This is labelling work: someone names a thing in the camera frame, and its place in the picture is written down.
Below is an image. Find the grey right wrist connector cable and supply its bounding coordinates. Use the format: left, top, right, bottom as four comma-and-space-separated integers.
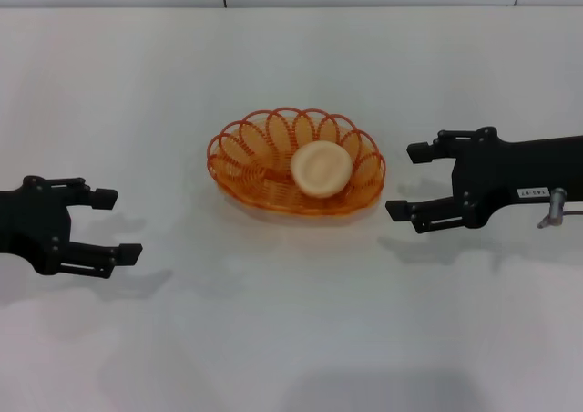
537, 187, 583, 230

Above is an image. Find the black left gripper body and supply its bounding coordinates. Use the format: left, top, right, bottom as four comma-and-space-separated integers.
0, 176, 75, 277

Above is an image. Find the round beige bread bun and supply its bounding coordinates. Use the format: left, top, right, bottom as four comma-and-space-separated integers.
290, 140, 353, 200

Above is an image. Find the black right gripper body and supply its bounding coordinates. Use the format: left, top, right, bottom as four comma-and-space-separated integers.
449, 126, 583, 230

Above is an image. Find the orange woven plastic basket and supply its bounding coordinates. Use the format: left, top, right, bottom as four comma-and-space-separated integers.
207, 107, 387, 216

